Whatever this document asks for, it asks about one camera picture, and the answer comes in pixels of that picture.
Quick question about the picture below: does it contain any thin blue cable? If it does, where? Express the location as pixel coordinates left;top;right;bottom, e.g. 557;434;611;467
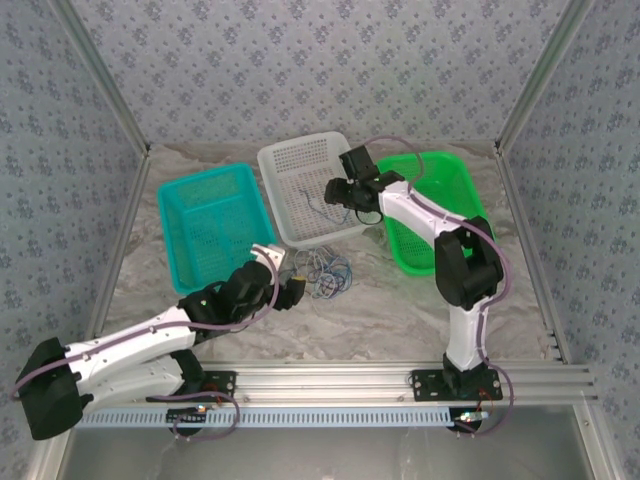
298;188;351;226
319;254;354;284
312;252;346;291
309;269;351;301

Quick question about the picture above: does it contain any white plastic basket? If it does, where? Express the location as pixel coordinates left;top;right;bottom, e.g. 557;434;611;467
256;131;369;249

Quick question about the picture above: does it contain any green plastic basket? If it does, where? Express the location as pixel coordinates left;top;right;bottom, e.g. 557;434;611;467
375;151;498;277

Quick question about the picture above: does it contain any teal plastic basket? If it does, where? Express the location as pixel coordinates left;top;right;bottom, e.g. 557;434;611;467
156;162;275;294

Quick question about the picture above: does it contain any small controller board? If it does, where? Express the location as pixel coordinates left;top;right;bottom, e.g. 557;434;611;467
452;407;494;432
166;404;211;427

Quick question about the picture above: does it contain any left arm purple hose cable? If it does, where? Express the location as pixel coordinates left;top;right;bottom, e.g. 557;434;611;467
10;252;281;442

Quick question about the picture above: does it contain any arm purple hose cable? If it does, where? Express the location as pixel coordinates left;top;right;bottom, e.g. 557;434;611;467
363;135;517;439
10;252;281;442

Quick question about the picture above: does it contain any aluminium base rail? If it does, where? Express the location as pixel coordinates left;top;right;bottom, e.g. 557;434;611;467
144;360;599;404

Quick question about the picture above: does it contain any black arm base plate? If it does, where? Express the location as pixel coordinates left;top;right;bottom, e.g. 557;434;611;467
410;368;504;402
199;369;237;402

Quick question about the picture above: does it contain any white slotted cable duct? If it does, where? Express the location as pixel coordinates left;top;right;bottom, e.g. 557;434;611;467
79;406;464;430

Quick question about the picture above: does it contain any aluminium side rail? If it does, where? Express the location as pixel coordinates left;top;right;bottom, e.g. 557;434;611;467
77;147;154;369
494;142;571;364

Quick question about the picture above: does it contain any right arm purple hose cable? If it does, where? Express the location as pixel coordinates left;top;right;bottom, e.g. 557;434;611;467
363;135;517;439

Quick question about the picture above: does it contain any aluminium frame post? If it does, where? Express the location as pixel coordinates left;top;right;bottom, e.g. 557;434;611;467
493;0;600;156

